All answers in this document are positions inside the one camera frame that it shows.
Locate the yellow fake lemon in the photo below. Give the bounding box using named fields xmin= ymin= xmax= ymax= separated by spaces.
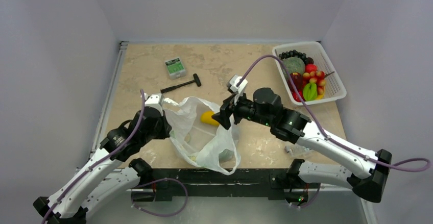
xmin=200 ymin=110 xmax=220 ymax=127

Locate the white plastic shopping bag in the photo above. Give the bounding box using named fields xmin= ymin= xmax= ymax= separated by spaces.
xmin=163 ymin=96 xmax=241 ymax=176

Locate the dark red fake apple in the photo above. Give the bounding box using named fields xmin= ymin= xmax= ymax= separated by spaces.
xmin=287 ymin=72 xmax=304 ymax=92

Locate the green fake fruit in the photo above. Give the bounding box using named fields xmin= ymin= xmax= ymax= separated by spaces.
xmin=302 ymin=83 xmax=318 ymax=101

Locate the red fake cherry bunch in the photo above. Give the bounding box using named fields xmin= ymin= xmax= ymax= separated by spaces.
xmin=302 ymin=70 xmax=334 ymax=96

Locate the dark fake grape bunch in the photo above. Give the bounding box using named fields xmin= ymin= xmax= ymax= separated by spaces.
xmin=278 ymin=49 xmax=307 ymax=61

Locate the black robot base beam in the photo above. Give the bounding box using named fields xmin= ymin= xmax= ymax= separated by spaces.
xmin=129 ymin=159 xmax=320 ymax=204

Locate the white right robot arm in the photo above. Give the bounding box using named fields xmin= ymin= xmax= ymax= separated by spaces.
xmin=212 ymin=88 xmax=392 ymax=203

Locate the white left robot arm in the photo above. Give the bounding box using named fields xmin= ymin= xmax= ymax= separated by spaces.
xmin=33 ymin=105 xmax=171 ymax=223

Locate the green fake melon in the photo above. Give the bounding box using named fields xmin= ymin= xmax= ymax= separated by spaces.
xmin=282 ymin=57 xmax=305 ymax=80

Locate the red fake strawberry in basket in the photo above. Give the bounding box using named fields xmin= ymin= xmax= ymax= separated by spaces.
xmin=305 ymin=63 xmax=318 ymax=73

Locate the dark maroon fake fruit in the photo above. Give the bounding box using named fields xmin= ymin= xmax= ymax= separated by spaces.
xmin=305 ymin=57 xmax=314 ymax=65

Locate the black rubber mallet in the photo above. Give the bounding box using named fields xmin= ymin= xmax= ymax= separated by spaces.
xmin=160 ymin=73 xmax=202 ymax=93

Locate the clear compartment screw organizer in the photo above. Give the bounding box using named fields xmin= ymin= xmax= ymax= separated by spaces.
xmin=284 ymin=145 xmax=313 ymax=158

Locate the green labelled screw box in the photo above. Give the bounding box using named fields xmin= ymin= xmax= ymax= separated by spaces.
xmin=164 ymin=57 xmax=187 ymax=80

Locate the white plastic basket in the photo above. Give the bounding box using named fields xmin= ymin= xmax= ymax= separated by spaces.
xmin=272 ymin=41 xmax=347 ymax=105

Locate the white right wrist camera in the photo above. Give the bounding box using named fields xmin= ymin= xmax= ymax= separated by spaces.
xmin=227 ymin=74 xmax=248 ymax=105

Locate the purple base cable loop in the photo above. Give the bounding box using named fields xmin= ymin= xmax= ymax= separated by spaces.
xmin=130 ymin=176 xmax=188 ymax=217

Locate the aluminium frame rail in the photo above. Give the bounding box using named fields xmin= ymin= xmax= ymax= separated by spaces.
xmin=90 ymin=41 xmax=130 ymax=153

